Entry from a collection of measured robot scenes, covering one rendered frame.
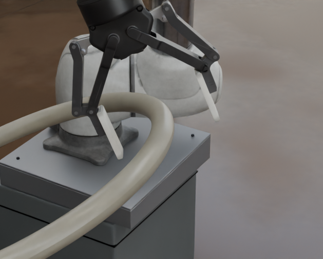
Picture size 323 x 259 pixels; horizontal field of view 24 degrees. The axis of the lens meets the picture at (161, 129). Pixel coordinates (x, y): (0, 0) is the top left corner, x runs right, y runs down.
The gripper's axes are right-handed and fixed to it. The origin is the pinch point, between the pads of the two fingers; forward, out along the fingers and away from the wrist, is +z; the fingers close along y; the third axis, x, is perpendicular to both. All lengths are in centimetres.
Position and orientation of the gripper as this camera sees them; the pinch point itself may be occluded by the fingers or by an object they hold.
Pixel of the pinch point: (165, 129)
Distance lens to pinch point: 98.2
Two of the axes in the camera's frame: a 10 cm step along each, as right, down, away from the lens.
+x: 0.3, 3.6, -9.3
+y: -9.3, 3.6, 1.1
